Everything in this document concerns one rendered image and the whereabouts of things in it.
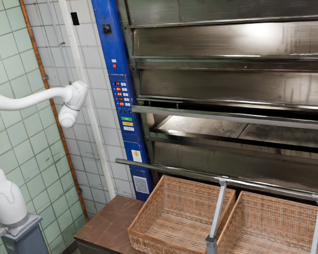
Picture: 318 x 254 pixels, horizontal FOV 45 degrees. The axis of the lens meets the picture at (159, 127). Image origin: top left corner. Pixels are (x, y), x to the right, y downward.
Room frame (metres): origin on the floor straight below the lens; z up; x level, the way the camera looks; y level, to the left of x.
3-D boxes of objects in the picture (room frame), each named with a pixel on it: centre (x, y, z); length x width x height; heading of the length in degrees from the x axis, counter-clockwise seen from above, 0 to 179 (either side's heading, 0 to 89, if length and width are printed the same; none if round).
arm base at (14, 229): (1.84, 0.92, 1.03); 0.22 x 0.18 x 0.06; 145
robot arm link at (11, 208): (1.87, 0.92, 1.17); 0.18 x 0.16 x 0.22; 40
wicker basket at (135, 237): (1.98, -0.05, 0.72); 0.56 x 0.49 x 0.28; 53
